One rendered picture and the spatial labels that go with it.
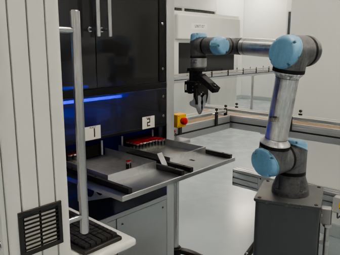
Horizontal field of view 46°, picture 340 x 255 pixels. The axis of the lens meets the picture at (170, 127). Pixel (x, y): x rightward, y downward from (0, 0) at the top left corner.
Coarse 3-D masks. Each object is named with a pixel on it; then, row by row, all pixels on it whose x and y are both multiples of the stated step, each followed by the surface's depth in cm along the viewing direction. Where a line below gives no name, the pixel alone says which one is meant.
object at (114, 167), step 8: (112, 152) 190; (120, 152) 186; (88, 160) 184; (96, 160) 184; (104, 160) 184; (112, 160) 184; (120, 160) 184; (136, 160) 179; (144, 160) 175; (152, 160) 172; (88, 168) 160; (96, 168) 171; (104, 168) 171; (112, 168) 171; (120, 168) 171; (136, 168) 163; (144, 168) 166; (152, 168) 170; (104, 176) 154; (112, 176) 154; (120, 176) 157; (128, 176) 160
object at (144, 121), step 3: (144, 117) 199; (147, 117) 200; (150, 117) 202; (153, 117) 203; (144, 120) 199; (147, 120) 200; (150, 120) 202; (153, 120) 204; (144, 123) 199; (150, 123) 202; (153, 123) 204; (144, 126) 199; (147, 126) 201; (150, 126) 203; (153, 126) 204
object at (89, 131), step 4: (88, 128) 174; (92, 128) 176; (96, 128) 178; (100, 128) 179; (88, 132) 175; (92, 132) 176; (96, 132) 178; (100, 132) 180; (88, 136) 175; (92, 136) 177; (96, 136) 178; (100, 136) 180; (88, 140) 175
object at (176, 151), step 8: (168, 144) 211; (176, 144) 208; (184, 144) 204; (192, 144) 200; (136, 152) 191; (144, 152) 187; (152, 152) 198; (160, 152) 198; (168, 152) 198; (176, 152) 198; (184, 152) 198; (192, 152) 188; (200, 152) 193; (168, 160) 177; (176, 160) 180
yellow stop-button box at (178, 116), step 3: (174, 114) 218; (177, 114) 217; (180, 114) 218; (183, 114) 219; (174, 117) 218; (177, 117) 217; (180, 117) 218; (174, 120) 218; (177, 120) 217; (180, 120) 218; (174, 123) 219; (177, 123) 217; (180, 123) 219; (174, 126) 219; (177, 126) 218; (180, 126) 219
